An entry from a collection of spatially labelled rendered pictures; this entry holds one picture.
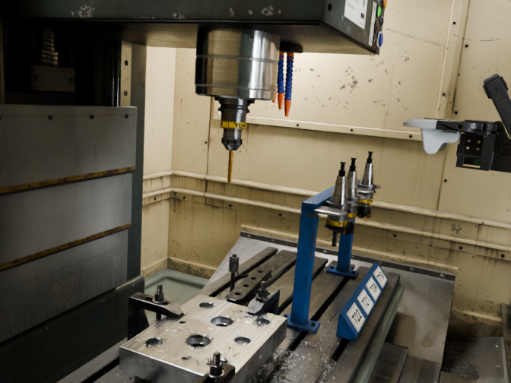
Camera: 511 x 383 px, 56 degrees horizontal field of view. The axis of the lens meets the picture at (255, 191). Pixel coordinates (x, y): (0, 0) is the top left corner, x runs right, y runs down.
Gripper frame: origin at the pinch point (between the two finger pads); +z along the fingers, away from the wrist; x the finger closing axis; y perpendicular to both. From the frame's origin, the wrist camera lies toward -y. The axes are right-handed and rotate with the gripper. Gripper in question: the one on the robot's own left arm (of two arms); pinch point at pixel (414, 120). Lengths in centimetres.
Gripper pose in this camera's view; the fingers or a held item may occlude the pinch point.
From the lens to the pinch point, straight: 93.7
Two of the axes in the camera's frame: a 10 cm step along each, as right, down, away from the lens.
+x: 4.9, -1.4, 8.6
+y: -0.7, 9.8, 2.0
